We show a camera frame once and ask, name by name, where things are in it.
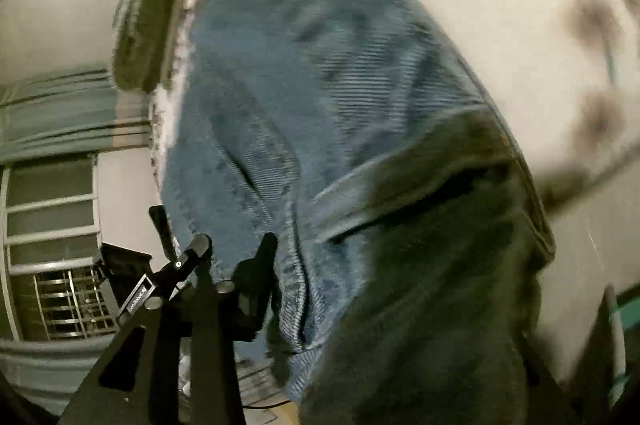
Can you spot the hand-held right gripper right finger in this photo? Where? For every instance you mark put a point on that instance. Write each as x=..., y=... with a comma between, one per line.
x=555, y=400

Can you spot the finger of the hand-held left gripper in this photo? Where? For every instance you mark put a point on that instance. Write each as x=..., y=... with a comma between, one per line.
x=187, y=255
x=161, y=227

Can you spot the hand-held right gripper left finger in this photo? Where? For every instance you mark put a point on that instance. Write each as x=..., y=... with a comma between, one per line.
x=255, y=290

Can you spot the blue denim pants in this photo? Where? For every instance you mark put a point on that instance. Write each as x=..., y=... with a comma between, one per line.
x=325, y=80

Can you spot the window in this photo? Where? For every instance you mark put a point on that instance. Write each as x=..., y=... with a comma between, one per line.
x=50, y=215

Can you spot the grey-green striped curtain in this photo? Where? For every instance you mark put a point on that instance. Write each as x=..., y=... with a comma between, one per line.
x=45, y=370
x=55, y=110

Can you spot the grey fluffy folded blanket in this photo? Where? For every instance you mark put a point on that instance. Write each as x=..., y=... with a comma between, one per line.
x=145, y=30

